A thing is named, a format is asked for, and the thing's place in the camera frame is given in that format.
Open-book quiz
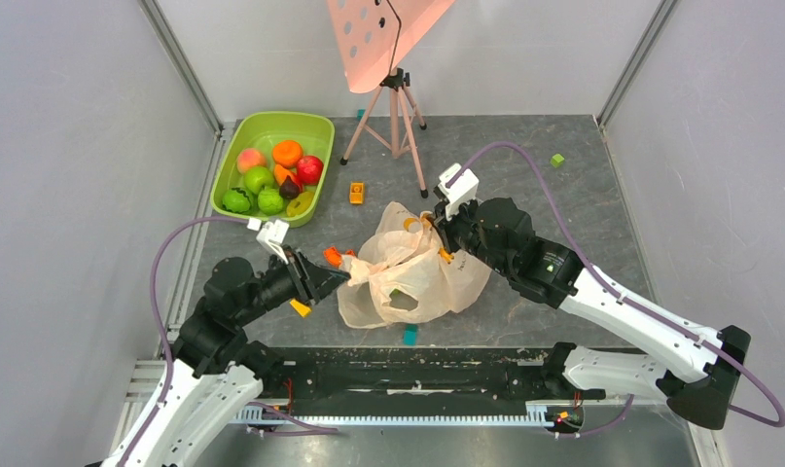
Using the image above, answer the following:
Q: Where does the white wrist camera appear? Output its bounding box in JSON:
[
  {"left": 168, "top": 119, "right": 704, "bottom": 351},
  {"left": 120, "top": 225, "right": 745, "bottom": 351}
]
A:
[
  {"left": 246, "top": 218, "right": 290, "bottom": 264},
  {"left": 434, "top": 162, "right": 480, "bottom": 220}
]

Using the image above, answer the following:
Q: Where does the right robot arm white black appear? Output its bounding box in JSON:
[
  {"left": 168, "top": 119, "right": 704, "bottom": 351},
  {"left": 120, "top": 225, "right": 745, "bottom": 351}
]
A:
[{"left": 430, "top": 198, "right": 751, "bottom": 430}]

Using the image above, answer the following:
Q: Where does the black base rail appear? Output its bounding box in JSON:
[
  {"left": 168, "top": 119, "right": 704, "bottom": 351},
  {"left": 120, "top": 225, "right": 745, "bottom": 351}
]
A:
[{"left": 260, "top": 347, "right": 606, "bottom": 417}]

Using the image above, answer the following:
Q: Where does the yellow fake fruit slice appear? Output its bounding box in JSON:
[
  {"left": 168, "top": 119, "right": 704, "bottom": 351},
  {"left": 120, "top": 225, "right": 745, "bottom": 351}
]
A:
[{"left": 285, "top": 191, "right": 315, "bottom": 218}]

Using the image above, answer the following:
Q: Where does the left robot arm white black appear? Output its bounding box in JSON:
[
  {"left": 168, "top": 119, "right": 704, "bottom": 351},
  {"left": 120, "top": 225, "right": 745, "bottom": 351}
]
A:
[{"left": 101, "top": 247, "right": 350, "bottom": 466}]

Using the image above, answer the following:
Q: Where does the green plastic tub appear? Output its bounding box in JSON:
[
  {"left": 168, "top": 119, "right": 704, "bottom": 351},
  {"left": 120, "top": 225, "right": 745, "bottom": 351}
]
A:
[{"left": 211, "top": 111, "right": 335, "bottom": 228}]

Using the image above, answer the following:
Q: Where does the pink perforated board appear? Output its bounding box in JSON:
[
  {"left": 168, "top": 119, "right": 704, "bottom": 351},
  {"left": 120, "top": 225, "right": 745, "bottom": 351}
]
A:
[{"left": 326, "top": 0, "right": 454, "bottom": 94}]

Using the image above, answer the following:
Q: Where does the yellow small block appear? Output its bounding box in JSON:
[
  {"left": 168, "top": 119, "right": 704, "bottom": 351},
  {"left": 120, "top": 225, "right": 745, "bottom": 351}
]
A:
[{"left": 290, "top": 299, "right": 312, "bottom": 318}]

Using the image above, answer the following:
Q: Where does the orange red fake fruit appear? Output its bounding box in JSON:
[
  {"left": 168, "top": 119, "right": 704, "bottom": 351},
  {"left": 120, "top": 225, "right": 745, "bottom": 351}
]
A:
[{"left": 272, "top": 164, "right": 303, "bottom": 190}]

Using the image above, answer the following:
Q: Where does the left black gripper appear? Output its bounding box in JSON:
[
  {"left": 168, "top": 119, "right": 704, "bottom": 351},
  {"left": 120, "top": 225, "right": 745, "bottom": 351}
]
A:
[{"left": 236, "top": 243, "right": 352, "bottom": 325}]

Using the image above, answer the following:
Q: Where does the green bumpy fake fruit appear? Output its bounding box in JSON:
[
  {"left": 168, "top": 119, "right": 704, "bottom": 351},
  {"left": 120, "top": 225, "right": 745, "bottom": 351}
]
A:
[{"left": 257, "top": 188, "right": 286, "bottom": 216}]

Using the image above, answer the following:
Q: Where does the orange curved toy piece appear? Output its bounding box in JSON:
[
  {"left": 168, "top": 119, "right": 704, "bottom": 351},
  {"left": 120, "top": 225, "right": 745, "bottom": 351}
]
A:
[{"left": 323, "top": 246, "right": 356, "bottom": 269}]

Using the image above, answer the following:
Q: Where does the red fake apple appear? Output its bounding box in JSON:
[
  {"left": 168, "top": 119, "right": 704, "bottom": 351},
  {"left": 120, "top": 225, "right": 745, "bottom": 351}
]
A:
[{"left": 296, "top": 155, "right": 324, "bottom": 185}]

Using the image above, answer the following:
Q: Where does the green fake apple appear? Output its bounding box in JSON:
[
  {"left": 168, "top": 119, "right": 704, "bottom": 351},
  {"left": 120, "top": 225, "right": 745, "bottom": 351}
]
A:
[{"left": 243, "top": 165, "right": 276, "bottom": 195}]

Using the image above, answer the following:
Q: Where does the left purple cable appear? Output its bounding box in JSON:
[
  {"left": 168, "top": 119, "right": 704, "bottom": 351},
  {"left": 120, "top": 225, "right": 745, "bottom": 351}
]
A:
[{"left": 115, "top": 215, "right": 339, "bottom": 467}]

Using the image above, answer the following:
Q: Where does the translucent beige plastic bag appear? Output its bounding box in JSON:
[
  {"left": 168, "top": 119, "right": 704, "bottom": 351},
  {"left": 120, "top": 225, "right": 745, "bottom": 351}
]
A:
[{"left": 337, "top": 202, "right": 491, "bottom": 329}]

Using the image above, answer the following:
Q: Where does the teal block near front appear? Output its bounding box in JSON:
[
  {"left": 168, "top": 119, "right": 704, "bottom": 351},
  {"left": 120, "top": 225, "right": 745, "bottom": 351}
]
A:
[{"left": 403, "top": 324, "right": 418, "bottom": 345}]

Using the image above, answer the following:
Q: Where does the pink tripod stand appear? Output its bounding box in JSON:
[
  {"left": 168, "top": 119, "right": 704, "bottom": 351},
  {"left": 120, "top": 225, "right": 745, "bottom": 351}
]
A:
[{"left": 339, "top": 67, "right": 429, "bottom": 198}]

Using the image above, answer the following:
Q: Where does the orange yellow toy brick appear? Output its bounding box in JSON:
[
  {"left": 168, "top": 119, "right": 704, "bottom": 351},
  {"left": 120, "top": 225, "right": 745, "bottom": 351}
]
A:
[{"left": 349, "top": 182, "right": 365, "bottom": 205}]

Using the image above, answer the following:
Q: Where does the small green cube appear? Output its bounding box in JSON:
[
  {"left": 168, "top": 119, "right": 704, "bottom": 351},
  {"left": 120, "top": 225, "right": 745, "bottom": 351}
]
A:
[{"left": 550, "top": 154, "right": 565, "bottom": 168}]

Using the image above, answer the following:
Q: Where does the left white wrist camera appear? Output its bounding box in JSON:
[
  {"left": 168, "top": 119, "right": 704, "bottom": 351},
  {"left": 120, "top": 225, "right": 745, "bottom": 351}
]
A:
[{"left": 246, "top": 218, "right": 290, "bottom": 264}]

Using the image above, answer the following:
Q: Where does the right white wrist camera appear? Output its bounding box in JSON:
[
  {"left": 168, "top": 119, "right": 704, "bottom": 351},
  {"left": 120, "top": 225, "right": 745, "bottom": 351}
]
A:
[{"left": 434, "top": 162, "right": 480, "bottom": 220}]

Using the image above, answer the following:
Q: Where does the peach fake fruit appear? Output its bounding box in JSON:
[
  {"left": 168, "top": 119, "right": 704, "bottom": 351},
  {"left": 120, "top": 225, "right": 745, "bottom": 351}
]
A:
[{"left": 235, "top": 148, "right": 268, "bottom": 174}]

